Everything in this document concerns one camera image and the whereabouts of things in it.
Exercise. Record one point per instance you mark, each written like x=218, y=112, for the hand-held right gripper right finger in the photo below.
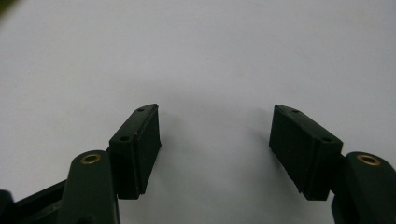
x=308, y=155

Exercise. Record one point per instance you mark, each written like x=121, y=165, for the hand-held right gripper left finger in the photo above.
x=134, y=152

